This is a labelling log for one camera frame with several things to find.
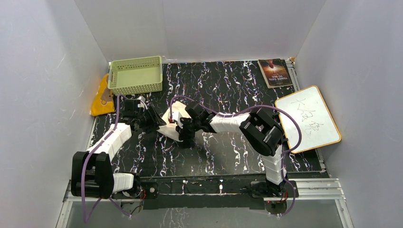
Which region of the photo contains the orange patterned towel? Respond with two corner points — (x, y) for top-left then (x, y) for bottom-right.
(90, 74), (115, 117)

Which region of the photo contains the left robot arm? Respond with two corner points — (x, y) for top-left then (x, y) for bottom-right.
(71, 96), (166, 199)

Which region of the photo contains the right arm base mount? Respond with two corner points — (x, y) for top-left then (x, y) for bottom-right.
(247, 180), (299, 200)

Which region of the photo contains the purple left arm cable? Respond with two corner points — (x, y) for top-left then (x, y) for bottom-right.
(80, 94), (133, 224)

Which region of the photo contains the light green plastic basket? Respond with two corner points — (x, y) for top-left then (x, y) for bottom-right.
(107, 56), (163, 95)

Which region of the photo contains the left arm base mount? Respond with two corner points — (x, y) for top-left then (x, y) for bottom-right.
(111, 181), (159, 200)

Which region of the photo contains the white towel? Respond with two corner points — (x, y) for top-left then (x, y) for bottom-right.
(157, 101), (190, 142)

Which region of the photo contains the aluminium rail frame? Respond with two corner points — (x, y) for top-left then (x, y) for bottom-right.
(56, 178), (354, 228)

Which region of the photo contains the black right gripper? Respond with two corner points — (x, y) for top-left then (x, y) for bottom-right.
(175, 117), (201, 141)

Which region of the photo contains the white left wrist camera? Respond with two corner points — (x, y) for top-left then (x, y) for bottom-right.
(137, 96), (148, 110)

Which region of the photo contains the dark book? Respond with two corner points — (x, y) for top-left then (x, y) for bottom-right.
(258, 58), (292, 88)

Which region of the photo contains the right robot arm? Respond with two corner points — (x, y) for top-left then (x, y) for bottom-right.
(168, 102), (287, 197)

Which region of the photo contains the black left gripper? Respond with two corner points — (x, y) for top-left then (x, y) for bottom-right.
(136, 106), (166, 134)

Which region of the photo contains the wood framed whiteboard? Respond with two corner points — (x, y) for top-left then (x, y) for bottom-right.
(275, 85), (342, 153)

